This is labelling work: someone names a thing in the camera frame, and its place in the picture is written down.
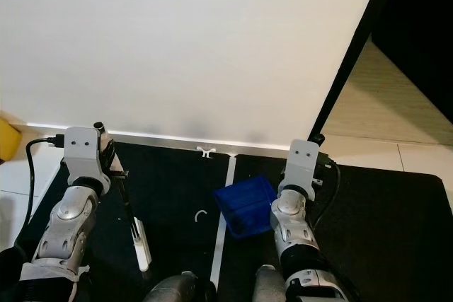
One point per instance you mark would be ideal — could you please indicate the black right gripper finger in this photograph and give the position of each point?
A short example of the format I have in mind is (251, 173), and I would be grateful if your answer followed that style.
(317, 139)

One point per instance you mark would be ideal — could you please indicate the blue plastic dustpan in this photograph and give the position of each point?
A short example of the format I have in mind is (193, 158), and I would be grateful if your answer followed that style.
(244, 206)

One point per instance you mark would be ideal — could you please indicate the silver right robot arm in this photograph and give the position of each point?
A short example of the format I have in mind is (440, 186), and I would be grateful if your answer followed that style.
(290, 224)

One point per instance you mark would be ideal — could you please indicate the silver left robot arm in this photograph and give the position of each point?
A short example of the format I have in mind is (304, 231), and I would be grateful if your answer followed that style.
(71, 217)

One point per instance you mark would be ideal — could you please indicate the yellow plastic bin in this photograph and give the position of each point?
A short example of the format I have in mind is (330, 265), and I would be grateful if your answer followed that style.
(8, 141)

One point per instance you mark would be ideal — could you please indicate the small white plastic clip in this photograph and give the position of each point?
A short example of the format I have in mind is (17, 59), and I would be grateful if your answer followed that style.
(207, 152)

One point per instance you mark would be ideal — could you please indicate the small white curled scrap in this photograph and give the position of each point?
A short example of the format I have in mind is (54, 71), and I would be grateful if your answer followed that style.
(198, 216)

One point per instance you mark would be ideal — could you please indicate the grey right robot leg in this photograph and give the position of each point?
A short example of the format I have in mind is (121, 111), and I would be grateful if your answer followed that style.
(269, 288)

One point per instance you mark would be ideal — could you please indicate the grey robot leg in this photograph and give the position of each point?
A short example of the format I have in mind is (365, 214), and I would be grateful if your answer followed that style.
(269, 288)
(177, 289)

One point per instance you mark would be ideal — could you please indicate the grey left robot leg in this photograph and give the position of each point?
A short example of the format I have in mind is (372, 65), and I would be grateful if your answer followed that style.
(177, 289)

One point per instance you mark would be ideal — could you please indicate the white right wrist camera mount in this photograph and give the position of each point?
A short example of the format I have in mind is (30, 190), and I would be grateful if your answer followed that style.
(301, 164)

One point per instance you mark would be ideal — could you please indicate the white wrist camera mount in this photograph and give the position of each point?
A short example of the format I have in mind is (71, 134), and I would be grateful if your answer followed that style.
(301, 164)
(83, 150)

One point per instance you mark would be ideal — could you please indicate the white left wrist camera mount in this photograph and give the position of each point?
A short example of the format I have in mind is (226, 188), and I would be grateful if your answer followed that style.
(83, 150)

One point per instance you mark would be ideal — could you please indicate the black door frame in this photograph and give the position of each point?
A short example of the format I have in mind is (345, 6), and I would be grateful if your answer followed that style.
(354, 47)

